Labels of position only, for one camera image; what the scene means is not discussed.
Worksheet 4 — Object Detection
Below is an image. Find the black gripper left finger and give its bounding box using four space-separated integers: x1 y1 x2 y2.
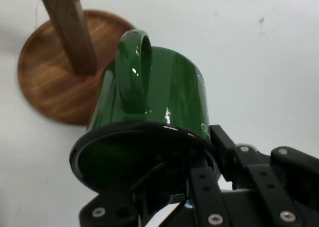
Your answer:
79 151 232 227

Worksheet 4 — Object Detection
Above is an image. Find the dark wooden mug tree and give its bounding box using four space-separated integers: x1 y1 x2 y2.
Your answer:
17 0 137 127

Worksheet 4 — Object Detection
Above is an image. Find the green enamel mug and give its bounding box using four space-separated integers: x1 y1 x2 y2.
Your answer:
69 29 220 193

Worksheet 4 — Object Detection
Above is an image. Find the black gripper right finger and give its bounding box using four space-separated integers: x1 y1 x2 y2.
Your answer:
210 124 319 227

